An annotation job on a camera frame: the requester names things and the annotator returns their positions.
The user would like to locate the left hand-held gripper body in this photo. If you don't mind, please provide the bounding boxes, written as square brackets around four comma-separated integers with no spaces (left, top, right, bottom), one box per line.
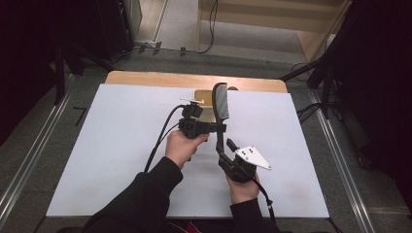
[178,96,216,141]

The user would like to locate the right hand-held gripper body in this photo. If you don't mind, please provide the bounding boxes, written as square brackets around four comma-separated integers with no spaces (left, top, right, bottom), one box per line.
[219,145,272,184]

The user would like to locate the black comb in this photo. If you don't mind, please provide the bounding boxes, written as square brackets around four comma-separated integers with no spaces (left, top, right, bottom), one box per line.
[211,82,230,157]

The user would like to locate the beige square cup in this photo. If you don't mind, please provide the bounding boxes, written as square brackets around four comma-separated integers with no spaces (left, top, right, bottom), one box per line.
[192,89,217,124]

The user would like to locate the person's left hand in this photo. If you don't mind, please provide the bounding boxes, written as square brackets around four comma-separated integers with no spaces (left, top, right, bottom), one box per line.
[164,129,210,171]

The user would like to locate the person's right hand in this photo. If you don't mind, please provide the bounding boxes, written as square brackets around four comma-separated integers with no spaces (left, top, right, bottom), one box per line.
[224,172,261,206]

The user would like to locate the wooden table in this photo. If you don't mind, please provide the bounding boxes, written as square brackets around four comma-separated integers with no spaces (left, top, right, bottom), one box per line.
[105,70,289,94]

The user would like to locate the person's lap dark clothing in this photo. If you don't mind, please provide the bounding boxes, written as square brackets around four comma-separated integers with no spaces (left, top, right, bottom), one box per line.
[163,217,236,233]

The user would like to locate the white board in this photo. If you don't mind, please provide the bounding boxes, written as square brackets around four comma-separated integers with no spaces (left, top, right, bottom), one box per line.
[46,83,329,218]

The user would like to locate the power strip with plugs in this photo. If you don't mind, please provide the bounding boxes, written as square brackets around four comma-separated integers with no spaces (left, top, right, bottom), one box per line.
[137,40,189,57]

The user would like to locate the black stand legs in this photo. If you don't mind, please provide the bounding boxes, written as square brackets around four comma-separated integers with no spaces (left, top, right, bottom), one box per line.
[280,48,339,120]
[51,40,116,105]

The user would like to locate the light wooden shelf unit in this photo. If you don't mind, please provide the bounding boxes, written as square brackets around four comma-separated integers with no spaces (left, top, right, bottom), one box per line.
[196,0,354,64]

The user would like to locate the black cabinet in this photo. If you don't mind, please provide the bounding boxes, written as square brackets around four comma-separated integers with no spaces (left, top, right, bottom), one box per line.
[95,0,136,62]

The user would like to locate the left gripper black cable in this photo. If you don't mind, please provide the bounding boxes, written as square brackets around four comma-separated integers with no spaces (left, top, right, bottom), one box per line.
[143,104,187,174]

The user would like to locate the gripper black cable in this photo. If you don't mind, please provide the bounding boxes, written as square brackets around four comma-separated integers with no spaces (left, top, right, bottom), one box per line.
[143,104,187,174]
[251,177,280,233]

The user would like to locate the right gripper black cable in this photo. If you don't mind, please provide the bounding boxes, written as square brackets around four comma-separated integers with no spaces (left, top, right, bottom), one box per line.
[251,177,280,233]

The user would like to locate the black floor cables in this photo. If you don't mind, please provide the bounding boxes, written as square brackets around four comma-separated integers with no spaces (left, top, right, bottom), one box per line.
[294,102,325,125]

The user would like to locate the metal floor rail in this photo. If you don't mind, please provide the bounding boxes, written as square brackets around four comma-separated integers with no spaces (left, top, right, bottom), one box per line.
[0,75,76,224]
[309,90,377,233]

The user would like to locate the hanging black cable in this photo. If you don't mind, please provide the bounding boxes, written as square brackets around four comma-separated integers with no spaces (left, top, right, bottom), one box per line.
[197,0,219,54]

